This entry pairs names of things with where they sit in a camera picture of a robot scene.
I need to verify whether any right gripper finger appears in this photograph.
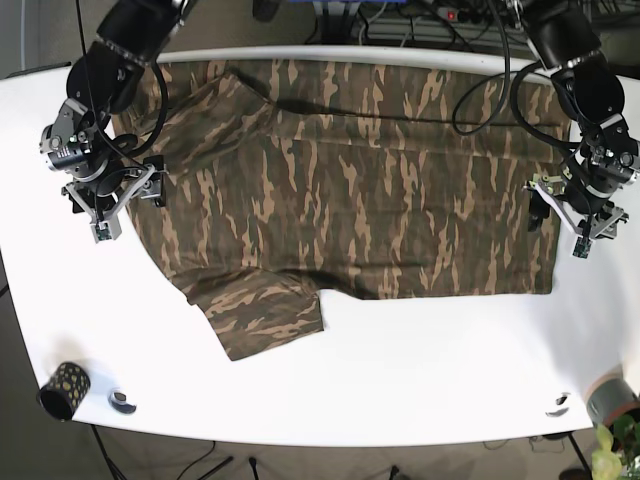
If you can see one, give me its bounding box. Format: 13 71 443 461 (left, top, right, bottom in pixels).
142 174 166 208

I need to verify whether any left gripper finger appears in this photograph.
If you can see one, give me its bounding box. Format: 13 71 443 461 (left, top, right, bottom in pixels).
527 190 550 231

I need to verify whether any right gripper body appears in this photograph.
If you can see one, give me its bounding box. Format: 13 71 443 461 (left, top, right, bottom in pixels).
62 160 165 243

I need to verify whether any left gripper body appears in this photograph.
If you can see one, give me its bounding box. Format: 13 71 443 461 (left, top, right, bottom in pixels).
526 169 629 259

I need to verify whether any camouflage pattern T-shirt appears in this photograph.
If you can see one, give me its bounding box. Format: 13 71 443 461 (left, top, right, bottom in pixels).
114 59 562 361

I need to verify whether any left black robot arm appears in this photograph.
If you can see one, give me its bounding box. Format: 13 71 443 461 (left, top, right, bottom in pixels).
497 1 639 259

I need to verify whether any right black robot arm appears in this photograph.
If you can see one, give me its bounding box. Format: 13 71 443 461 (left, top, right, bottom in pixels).
39 1 195 242

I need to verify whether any black gold-dotted cup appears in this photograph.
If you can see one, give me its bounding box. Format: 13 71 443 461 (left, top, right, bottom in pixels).
37 362 91 422

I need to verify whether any right silver table grommet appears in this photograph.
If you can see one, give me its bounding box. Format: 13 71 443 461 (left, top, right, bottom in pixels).
544 392 574 418

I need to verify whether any silver table grommet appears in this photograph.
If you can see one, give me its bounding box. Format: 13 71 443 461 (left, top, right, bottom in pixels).
544 392 574 418
108 389 137 415

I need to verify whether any left silver table grommet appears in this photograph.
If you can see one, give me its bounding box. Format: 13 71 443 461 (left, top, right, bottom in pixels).
108 389 137 415

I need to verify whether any grey flower pot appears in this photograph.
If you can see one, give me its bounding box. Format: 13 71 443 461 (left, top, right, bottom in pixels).
584 374 639 427

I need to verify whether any green potted plant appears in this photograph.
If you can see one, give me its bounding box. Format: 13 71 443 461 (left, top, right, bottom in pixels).
591 414 639 480

